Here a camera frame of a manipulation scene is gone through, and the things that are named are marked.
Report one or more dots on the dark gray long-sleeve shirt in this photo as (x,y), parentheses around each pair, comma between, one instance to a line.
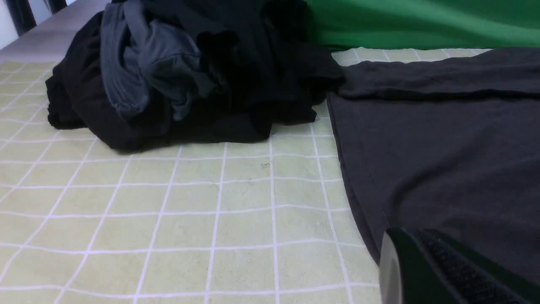
(451,145)

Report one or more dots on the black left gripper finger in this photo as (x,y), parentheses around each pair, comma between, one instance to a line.
(425,266)

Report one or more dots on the dark chair legs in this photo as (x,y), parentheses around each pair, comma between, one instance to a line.
(27,14)

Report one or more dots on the gray-blue crumpled garment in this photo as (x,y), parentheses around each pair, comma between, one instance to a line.
(143,58)

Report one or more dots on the light green checkered tablecloth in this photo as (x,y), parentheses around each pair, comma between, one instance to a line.
(264,223)

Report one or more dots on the green backdrop cloth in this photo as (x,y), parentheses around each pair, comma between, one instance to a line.
(424,24)

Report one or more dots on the black crumpled garment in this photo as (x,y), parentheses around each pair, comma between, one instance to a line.
(269,71)

